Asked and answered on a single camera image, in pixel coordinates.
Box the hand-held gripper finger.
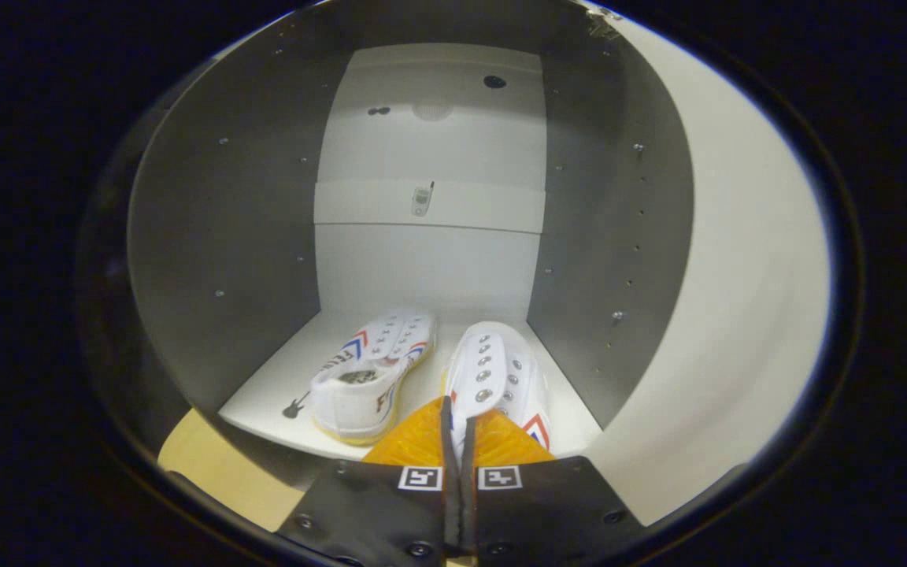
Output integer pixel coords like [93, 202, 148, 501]
[461, 409, 647, 564]
[276, 396, 461, 564]

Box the white canvas shoe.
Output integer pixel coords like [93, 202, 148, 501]
[309, 309, 437, 447]
[442, 321, 553, 465]

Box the grey shoe cabinet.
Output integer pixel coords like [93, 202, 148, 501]
[127, 0, 694, 489]

